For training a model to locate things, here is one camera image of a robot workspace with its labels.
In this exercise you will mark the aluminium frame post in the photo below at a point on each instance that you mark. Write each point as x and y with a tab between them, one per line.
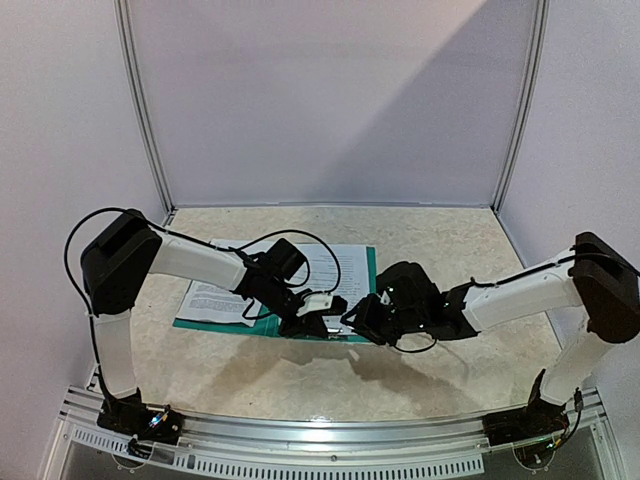
124	22
525	100

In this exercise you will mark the left aluminium frame post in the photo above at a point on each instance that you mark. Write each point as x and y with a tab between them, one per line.
124	22

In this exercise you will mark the folder cover metal clip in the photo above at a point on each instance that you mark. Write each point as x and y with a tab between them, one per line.
338	332

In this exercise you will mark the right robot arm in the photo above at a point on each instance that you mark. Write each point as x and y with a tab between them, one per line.
589	275

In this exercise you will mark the right aluminium frame post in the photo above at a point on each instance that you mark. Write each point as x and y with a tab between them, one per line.
525	100

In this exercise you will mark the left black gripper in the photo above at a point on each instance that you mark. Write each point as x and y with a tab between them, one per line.
311	321

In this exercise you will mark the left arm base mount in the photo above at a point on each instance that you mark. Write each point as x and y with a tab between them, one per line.
131	416

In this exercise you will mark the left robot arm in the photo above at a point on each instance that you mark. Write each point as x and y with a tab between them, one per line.
117	262

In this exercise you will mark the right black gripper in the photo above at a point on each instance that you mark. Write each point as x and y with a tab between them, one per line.
371	314

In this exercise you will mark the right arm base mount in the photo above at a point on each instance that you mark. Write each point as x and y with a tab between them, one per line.
531	421

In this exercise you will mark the green file folder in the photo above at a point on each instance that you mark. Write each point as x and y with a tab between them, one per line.
266	324

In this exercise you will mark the aluminium front rail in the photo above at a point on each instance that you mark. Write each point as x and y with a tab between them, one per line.
223	447

